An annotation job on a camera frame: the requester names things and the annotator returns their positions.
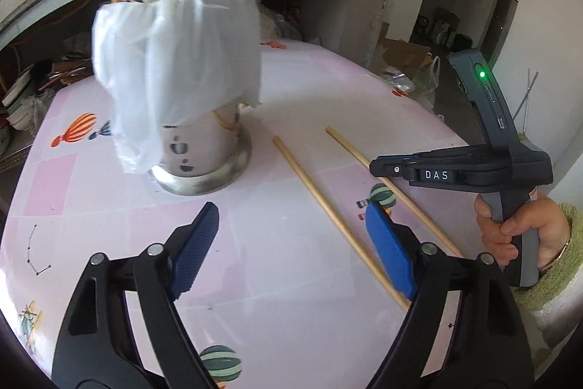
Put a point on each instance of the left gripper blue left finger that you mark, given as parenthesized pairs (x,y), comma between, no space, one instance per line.
(189,246)

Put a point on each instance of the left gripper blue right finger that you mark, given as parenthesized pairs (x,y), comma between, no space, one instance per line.
(396,246)

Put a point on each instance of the bamboo chopstick four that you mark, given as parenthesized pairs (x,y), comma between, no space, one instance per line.
(411,205)

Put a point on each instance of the bamboo chopstick three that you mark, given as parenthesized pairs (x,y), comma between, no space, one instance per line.
(342,226)

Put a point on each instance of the right fluffy sleeve forearm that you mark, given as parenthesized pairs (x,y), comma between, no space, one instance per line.
(555,302)

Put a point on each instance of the person right hand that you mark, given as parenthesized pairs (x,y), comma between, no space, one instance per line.
(542,215)

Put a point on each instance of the steel utensil holder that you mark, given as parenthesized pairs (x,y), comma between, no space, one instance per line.
(205,155)

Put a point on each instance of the white plastic bags on floor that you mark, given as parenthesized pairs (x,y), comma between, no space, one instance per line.
(419,84)

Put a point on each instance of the cardboard box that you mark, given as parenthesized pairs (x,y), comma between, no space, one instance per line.
(402,55)

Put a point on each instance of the white plastic bag liner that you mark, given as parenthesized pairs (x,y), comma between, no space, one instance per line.
(168,62)

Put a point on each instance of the stack of bowls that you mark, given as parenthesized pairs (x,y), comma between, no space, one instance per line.
(18,102)

